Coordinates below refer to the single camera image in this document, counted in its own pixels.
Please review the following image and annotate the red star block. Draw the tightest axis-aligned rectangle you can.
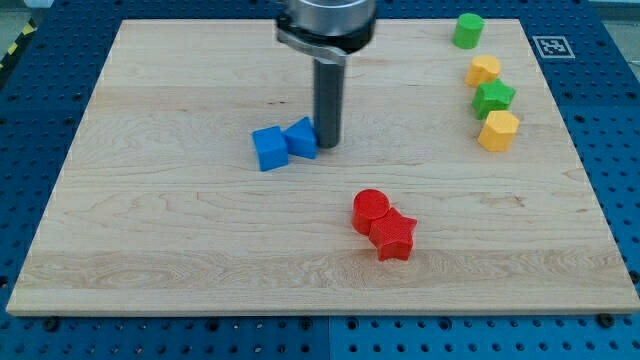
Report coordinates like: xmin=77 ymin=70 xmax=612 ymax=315
xmin=369 ymin=208 xmax=418 ymax=261

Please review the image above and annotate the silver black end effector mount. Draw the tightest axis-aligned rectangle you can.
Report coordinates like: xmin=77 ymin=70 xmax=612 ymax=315
xmin=276 ymin=0 xmax=377 ymax=66

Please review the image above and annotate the light wooden board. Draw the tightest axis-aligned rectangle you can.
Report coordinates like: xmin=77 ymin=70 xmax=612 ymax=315
xmin=7 ymin=19 xmax=639 ymax=317

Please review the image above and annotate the white fiducial marker tag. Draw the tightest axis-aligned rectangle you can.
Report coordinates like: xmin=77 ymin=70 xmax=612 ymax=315
xmin=532 ymin=35 xmax=575 ymax=59

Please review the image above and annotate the green cylinder block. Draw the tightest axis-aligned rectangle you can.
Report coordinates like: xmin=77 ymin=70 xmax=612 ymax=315
xmin=452 ymin=13 xmax=485 ymax=49

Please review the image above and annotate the yellow heart block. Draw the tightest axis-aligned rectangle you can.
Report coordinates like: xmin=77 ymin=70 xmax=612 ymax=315
xmin=464 ymin=54 xmax=502 ymax=87

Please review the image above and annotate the red cylinder block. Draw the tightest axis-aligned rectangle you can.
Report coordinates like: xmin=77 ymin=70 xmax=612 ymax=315
xmin=351 ymin=189 xmax=391 ymax=235

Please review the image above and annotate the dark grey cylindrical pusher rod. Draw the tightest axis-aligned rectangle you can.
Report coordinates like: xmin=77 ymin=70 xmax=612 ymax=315
xmin=313 ymin=59 xmax=344 ymax=149

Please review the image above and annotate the blue cube block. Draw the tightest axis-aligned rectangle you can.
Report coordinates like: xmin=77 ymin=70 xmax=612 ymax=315
xmin=252 ymin=126 xmax=289 ymax=171

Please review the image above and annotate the blue triangle block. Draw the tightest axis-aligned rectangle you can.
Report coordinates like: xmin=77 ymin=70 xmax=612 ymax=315
xmin=283 ymin=117 xmax=317 ymax=159

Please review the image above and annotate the yellow hexagon block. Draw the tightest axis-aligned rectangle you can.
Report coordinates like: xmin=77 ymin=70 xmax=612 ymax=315
xmin=477 ymin=110 xmax=520 ymax=152

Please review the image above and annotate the green star block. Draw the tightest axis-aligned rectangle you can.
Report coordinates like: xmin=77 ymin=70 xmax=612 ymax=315
xmin=471 ymin=79 xmax=516 ymax=120

